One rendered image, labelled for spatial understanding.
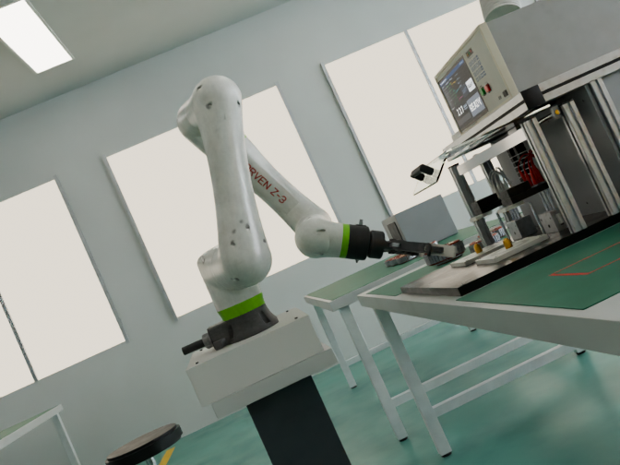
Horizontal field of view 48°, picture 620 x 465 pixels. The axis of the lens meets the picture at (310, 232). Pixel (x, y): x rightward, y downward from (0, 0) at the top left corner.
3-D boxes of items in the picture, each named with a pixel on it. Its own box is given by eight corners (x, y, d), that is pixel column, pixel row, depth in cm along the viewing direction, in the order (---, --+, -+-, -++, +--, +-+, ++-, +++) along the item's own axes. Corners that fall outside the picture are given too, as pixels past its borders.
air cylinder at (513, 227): (522, 238, 201) (514, 220, 201) (512, 240, 208) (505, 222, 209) (537, 231, 202) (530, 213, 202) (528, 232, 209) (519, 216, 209)
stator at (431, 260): (433, 266, 182) (427, 253, 182) (423, 268, 193) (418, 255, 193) (471, 249, 183) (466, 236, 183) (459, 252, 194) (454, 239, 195)
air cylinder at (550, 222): (558, 232, 177) (549, 211, 177) (545, 233, 184) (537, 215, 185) (576, 223, 177) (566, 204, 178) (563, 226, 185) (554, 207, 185)
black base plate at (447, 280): (461, 296, 157) (457, 287, 158) (402, 293, 221) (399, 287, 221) (641, 212, 162) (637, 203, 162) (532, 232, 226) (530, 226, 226)
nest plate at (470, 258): (466, 266, 195) (464, 261, 195) (451, 267, 210) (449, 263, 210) (513, 244, 197) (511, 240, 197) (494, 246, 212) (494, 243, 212)
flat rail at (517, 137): (531, 136, 163) (526, 125, 163) (456, 177, 224) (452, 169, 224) (536, 134, 163) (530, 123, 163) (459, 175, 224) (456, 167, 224)
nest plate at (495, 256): (495, 263, 171) (493, 258, 171) (476, 265, 186) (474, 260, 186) (549, 238, 173) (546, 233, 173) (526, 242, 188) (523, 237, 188)
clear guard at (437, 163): (436, 183, 161) (425, 159, 161) (413, 196, 185) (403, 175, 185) (560, 126, 164) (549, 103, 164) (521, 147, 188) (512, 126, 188)
